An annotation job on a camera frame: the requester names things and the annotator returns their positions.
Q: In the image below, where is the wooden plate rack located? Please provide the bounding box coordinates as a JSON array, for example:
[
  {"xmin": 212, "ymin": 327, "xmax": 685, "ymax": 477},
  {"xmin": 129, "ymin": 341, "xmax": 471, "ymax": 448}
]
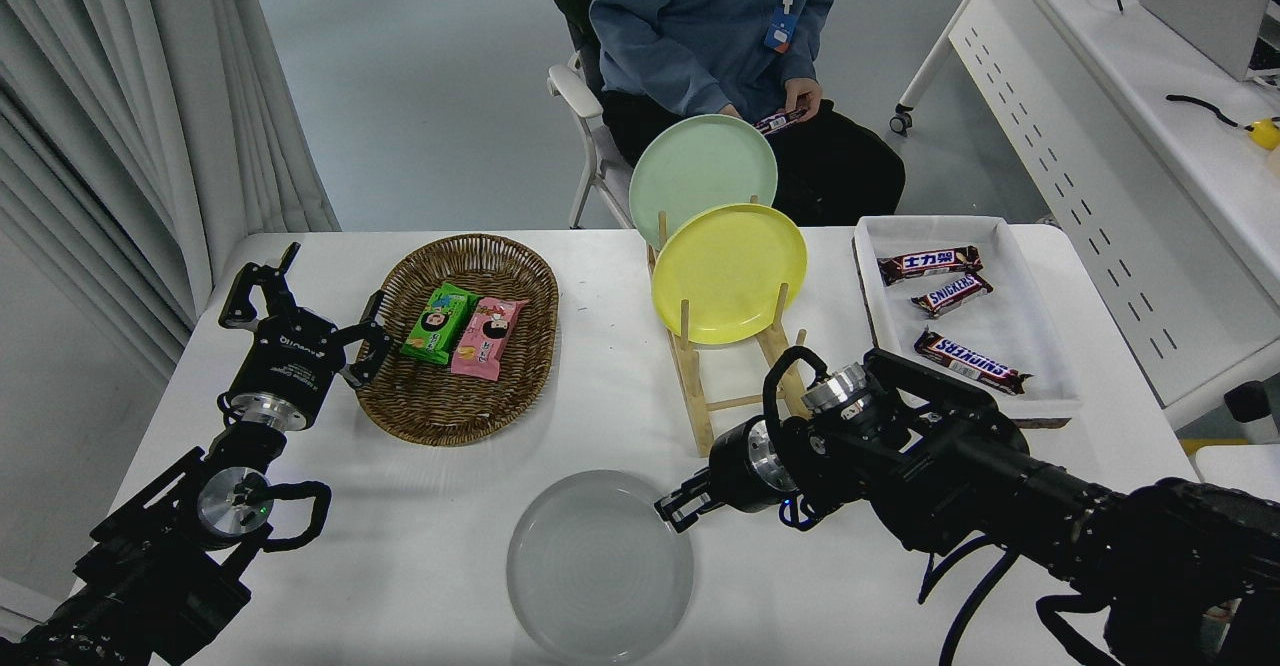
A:
[{"xmin": 645, "ymin": 211, "xmax": 822, "ymax": 459}]

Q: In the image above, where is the snickers bar with chinese print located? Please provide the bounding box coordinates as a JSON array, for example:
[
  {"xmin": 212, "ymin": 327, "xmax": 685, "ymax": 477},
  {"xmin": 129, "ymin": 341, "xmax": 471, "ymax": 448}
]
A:
[{"xmin": 878, "ymin": 245, "xmax": 985, "ymax": 287}]

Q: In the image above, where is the brown wicker basket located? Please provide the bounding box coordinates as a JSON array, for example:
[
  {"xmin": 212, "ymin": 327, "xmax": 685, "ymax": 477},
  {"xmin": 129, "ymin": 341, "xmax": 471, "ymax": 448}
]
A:
[{"xmin": 355, "ymin": 234, "xmax": 560, "ymax": 447}]

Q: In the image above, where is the white side table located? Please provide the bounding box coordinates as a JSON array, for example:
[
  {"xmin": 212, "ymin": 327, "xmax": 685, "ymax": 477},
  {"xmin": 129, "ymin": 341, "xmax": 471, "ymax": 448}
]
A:
[{"xmin": 1195, "ymin": 444, "xmax": 1280, "ymax": 503}]

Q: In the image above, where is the white curtain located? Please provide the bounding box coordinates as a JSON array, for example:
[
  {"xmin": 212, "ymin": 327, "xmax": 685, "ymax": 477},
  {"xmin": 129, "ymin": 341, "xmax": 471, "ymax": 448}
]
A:
[{"xmin": 0, "ymin": 0, "xmax": 342, "ymax": 382}]

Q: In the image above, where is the pink snack pack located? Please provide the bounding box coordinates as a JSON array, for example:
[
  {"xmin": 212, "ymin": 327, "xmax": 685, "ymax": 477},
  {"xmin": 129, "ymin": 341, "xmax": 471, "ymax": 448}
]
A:
[{"xmin": 450, "ymin": 297, "xmax": 530, "ymax": 382}]

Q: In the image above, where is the short snickers bar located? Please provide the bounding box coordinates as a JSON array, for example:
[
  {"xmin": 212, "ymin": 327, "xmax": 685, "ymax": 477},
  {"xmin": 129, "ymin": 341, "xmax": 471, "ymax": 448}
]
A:
[{"xmin": 911, "ymin": 273, "xmax": 994, "ymax": 319}]

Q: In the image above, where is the white rectangular tray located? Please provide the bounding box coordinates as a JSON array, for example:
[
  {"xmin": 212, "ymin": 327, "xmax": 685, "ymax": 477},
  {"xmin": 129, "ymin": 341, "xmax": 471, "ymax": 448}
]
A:
[{"xmin": 855, "ymin": 215, "xmax": 1084, "ymax": 423}]

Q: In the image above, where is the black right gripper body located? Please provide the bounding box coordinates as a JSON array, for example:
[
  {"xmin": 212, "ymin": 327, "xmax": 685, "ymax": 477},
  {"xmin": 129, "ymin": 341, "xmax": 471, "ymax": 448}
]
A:
[{"xmin": 707, "ymin": 420, "xmax": 778, "ymax": 513}]

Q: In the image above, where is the grey plate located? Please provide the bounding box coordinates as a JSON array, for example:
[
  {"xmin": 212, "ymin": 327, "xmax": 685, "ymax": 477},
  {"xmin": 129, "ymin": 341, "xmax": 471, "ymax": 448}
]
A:
[{"xmin": 506, "ymin": 470, "xmax": 695, "ymax": 664}]

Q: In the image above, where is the pale green plate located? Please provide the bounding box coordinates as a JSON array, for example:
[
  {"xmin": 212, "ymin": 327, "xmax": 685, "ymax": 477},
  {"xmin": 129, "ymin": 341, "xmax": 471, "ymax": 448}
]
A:
[{"xmin": 628, "ymin": 114, "xmax": 779, "ymax": 250}]

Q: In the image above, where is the grey laptop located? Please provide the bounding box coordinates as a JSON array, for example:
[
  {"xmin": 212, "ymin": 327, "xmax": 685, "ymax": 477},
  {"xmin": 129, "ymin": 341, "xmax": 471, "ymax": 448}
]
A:
[{"xmin": 1138, "ymin": 0, "xmax": 1278, "ymax": 83}]

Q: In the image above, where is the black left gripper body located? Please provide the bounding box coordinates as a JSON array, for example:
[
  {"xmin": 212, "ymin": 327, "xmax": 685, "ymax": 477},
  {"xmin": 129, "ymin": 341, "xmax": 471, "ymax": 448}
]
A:
[{"xmin": 228, "ymin": 308, "xmax": 347, "ymax": 419}]

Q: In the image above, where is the yellow plate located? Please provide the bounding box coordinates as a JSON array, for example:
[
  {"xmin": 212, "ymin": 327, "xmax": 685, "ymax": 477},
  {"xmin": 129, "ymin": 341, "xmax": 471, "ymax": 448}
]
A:
[{"xmin": 651, "ymin": 203, "xmax": 809, "ymax": 346}]

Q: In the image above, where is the long snickers bar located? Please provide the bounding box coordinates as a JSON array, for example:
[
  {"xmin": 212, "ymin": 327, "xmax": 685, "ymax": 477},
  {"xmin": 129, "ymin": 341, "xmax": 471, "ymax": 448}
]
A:
[{"xmin": 914, "ymin": 329, "xmax": 1033, "ymax": 396}]

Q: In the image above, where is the white perforated desk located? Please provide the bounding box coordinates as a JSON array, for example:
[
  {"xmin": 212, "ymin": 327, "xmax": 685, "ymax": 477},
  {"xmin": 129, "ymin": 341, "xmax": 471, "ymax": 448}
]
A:
[{"xmin": 890, "ymin": 0, "xmax": 1280, "ymax": 433}]

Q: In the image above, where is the blue lanyard badge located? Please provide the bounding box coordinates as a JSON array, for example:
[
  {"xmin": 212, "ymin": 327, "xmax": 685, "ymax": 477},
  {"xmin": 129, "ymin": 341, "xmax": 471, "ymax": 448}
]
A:
[{"xmin": 763, "ymin": 0, "xmax": 803, "ymax": 55}]

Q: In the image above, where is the white chair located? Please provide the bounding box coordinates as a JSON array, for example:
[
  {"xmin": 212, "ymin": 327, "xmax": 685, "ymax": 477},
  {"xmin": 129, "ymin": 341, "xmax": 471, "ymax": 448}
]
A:
[{"xmin": 547, "ymin": 52, "xmax": 633, "ymax": 230}]

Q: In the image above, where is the green snack pack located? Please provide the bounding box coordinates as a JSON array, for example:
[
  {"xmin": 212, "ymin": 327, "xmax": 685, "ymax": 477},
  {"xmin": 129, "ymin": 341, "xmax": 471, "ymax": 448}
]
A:
[{"xmin": 400, "ymin": 283, "xmax": 479, "ymax": 367}]

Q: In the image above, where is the black cable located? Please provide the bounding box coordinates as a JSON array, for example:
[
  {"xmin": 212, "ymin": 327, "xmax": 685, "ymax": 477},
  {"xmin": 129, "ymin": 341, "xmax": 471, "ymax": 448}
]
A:
[{"xmin": 1167, "ymin": 94, "xmax": 1256, "ymax": 133}]

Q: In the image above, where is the person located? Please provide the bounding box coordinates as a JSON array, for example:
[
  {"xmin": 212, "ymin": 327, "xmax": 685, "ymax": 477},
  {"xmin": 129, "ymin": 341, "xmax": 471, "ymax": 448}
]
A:
[{"xmin": 575, "ymin": 0, "xmax": 907, "ymax": 228}]

